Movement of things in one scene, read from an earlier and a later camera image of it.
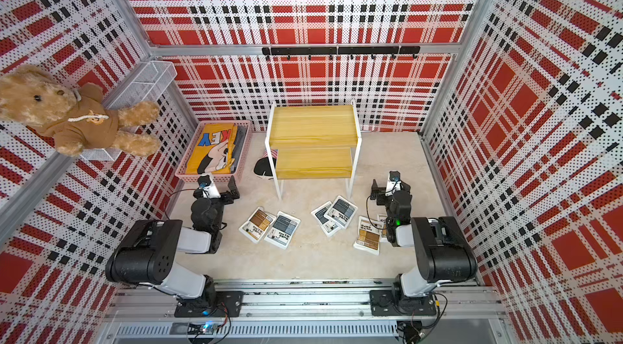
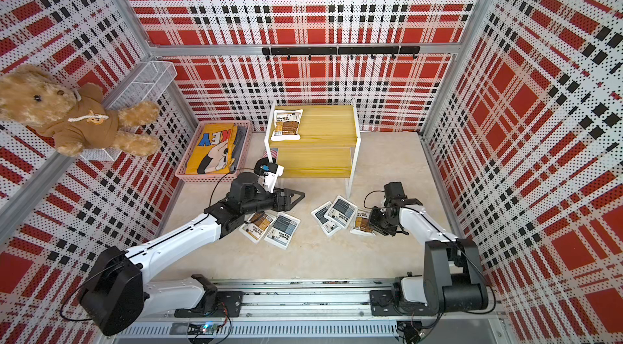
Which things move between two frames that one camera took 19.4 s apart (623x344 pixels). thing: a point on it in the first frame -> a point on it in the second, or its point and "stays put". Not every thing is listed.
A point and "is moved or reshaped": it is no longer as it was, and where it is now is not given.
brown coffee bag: x=257 y=225 -> x=286 y=125
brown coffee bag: x=369 y=234 -> x=255 y=225
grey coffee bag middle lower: x=326 y=225 stays put
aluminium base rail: x=453 y=314 stays put
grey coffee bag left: x=282 y=230 stays put
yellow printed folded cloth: x=214 y=152 stays put
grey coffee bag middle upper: x=341 y=212 stays put
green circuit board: x=206 y=328 stays put
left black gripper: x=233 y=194 -> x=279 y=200
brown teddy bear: x=76 y=118 stays put
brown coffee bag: x=382 y=217 is moved or reshaped
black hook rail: x=331 y=50 stays put
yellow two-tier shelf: x=319 y=141 stays put
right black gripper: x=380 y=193 -> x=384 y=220
